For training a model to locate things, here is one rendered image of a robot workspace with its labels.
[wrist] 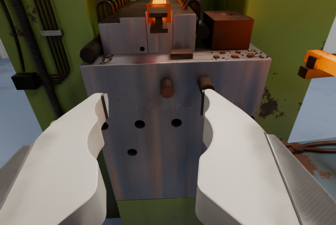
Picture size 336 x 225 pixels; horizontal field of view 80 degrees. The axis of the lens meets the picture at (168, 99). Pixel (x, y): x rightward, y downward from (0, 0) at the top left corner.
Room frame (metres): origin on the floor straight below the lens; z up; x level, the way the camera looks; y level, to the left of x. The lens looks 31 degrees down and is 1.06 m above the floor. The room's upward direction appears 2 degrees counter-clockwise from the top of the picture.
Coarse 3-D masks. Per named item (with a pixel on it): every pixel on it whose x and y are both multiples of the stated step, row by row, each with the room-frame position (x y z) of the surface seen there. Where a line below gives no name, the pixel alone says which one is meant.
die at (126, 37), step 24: (144, 0) 0.74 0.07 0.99; (168, 0) 0.62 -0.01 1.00; (120, 24) 0.43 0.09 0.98; (144, 24) 0.43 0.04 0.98; (168, 24) 0.43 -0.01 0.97; (192, 24) 0.43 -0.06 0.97; (120, 48) 0.43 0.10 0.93; (144, 48) 0.43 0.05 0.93; (168, 48) 0.43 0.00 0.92; (192, 48) 0.43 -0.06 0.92
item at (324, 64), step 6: (306, 54) 0.39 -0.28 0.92; (312, 54) 0.37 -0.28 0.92; (318, 54) 0.36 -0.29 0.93; (324, 54) 0.36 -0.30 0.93; (330, 54) 0.36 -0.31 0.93; (306, 60) 0.38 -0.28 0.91; (324, 60) 0.34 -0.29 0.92; (330, 60) 0.33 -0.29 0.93; (318, 66) 0.35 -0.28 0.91; (324, 66) 0.34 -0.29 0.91; (330, 66) 0.33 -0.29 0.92; (330, 72) 0.32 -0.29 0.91
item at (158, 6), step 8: (160, 0) 0.54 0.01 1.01; (152, 8) 0.38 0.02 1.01; (160, 8) 0.37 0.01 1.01; (168, 8) 0.42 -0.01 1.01; (152, 16) 0.33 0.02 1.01; (160, 16) 0.33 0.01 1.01; (168, 16) 0.42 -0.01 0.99; (152, 24) 0.36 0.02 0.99; (160, 24) 0.33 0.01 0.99; (152, 32) 0.33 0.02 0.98; (160, 32) 0.33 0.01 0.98
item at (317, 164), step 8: (304, 152) 0.37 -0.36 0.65; (312, 152) 0.37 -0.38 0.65; (320, 152) 0.37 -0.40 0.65; (304, 160) 0.35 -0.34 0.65; (312, 160) 0.35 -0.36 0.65; (320, 160) 0.35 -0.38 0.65; (328, 160) 0.35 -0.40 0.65; (312, 168) 0.32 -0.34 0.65; (320, 168) 0.32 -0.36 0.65; (328, 168) 0.32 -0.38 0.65; (320, 176) 0.30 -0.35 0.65; (328, 176) 0.30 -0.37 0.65; (328, 184) 0.28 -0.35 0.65; (328, 192) 0.26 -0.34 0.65
